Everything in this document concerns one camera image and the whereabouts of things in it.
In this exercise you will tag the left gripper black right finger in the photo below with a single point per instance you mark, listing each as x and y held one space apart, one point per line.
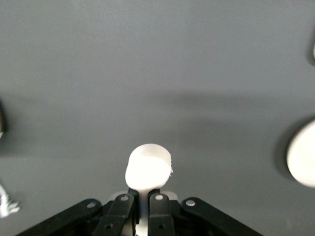
160 216

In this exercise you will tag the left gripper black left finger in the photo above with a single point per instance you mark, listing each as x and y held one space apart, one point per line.
115 216

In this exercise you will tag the white steamed bun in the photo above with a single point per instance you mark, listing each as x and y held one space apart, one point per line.
147 169

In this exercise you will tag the round cream plate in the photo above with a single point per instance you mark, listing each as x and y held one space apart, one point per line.
304 157

